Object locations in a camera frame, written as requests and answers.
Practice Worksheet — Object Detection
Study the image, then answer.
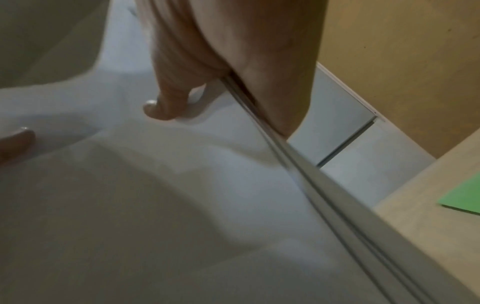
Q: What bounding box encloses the person's left hand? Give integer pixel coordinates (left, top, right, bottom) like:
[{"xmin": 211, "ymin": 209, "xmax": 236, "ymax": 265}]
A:
[{"xmin": 0, "ymin": 127, "xmax": 37, "ymax": 164}]

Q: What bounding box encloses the person's right hand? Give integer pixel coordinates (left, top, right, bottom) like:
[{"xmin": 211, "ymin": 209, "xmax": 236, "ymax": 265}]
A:
[{"xmin": 134, "ymin": 0, "xmax": 329, "ymax": 139}]

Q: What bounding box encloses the stack of white paper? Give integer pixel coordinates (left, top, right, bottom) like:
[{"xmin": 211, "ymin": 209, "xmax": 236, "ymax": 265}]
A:
[{"xmin": 0, "ymin": 0, "xmax": 480, "ymax": 304}]

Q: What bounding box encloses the brown wooden partition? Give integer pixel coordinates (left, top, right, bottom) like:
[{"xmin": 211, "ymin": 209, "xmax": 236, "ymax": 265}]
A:
[{"xmin": 316, "ymin": 0, "xmax": 480, "ymax": 160}]

